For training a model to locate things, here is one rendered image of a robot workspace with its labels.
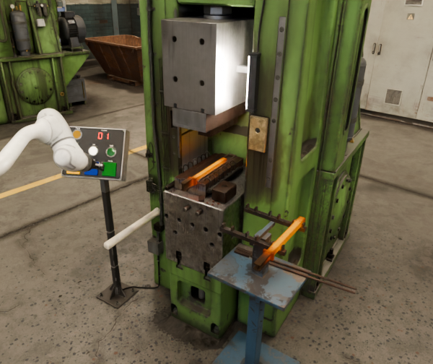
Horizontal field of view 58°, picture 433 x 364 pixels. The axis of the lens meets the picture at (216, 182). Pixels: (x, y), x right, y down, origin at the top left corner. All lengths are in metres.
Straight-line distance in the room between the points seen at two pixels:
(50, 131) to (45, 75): 4.96
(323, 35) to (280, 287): 1.23
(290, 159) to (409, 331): 1.46
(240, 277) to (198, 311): 0.67
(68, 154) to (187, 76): 0.65
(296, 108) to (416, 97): 5.18
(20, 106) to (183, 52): 5.01
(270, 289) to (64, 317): 1.47
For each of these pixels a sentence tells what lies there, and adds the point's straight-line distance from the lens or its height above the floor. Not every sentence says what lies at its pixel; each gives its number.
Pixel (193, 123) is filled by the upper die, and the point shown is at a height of 1.31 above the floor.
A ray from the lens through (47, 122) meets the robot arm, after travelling 1.76.
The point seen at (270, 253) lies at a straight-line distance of 1.57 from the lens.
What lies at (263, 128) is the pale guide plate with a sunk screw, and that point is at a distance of 1.88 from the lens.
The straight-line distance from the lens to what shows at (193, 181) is 2.03.
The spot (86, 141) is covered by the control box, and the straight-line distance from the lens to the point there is 2.27.
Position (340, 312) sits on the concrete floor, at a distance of 2.84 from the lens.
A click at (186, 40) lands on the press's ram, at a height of 1.68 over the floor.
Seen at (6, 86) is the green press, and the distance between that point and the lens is 6.54.
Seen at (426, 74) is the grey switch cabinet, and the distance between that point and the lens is 6.87.
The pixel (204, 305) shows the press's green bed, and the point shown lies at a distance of 2.48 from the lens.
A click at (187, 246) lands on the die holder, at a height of 0.61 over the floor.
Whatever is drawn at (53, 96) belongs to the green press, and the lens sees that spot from 6.83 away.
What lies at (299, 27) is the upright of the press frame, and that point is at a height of 1.76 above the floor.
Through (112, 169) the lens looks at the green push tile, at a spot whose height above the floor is 1.01.
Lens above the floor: 1.90
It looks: 26 degrees down
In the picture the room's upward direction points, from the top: 1 degrees clockwise
